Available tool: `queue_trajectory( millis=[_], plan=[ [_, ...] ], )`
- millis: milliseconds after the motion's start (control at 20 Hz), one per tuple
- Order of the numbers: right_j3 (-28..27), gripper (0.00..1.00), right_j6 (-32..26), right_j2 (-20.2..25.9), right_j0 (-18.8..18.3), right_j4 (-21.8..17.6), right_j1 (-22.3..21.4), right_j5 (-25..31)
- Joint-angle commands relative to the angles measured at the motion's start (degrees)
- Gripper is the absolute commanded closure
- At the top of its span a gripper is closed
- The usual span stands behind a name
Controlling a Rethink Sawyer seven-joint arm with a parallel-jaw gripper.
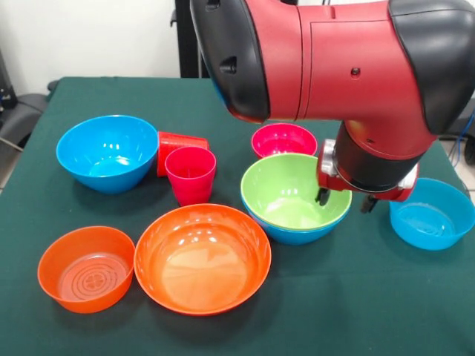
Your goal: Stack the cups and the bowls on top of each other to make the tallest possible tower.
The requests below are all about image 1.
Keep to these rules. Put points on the dark green tablecloth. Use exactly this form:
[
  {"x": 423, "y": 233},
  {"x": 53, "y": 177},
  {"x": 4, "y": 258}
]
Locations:
[{"x": 334, "y": 315}]

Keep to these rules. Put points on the red plastic cup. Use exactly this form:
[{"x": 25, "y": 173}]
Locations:
[{"x": 178, "y": 141}]

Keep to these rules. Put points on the large blue plastic bowl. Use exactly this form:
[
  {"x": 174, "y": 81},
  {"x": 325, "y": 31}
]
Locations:
[
  {"x": 297, "y": 237},
  {"x": 107, "y": 148}
]

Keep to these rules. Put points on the small orange flat-bottomed bowl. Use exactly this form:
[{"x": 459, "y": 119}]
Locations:
[{"x": 87, "y": 270}]

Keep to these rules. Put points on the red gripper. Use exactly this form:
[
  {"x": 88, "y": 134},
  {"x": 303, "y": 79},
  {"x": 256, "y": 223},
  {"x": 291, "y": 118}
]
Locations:
[{"x": 328, "y": 181}]

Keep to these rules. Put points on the black stand base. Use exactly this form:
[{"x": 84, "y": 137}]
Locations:
[
  {"x": 465, "y": 126},
  {"x": 22, "y": 115}
]

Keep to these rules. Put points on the pink plastic cup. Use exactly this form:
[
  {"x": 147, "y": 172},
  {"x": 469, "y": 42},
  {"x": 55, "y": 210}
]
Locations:
[{"x": 191, "y": 181}]

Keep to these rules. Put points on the green plastic bowl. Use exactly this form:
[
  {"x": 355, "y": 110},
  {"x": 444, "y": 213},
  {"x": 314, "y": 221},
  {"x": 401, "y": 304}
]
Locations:
[{"x": 282, "y": 193}]

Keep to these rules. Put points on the large orange plastic bowl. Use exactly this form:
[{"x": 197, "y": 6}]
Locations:
[{"x": 202, "y": 259}]

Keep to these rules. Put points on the pink plastic bowl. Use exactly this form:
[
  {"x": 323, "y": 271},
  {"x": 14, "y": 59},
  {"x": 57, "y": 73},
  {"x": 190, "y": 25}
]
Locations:
[{"x": 282, "y": 142}]

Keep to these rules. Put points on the small blue flat-bottomed bowl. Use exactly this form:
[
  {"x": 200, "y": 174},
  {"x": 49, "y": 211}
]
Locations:
[{"x": 430, "y": 222}]

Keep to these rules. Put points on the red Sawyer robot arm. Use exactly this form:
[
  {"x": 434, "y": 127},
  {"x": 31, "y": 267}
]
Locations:
[{"x": 334, "y": 66}]

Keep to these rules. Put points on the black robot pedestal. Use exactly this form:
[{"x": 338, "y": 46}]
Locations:
[{"x": 185, "y": 44}]

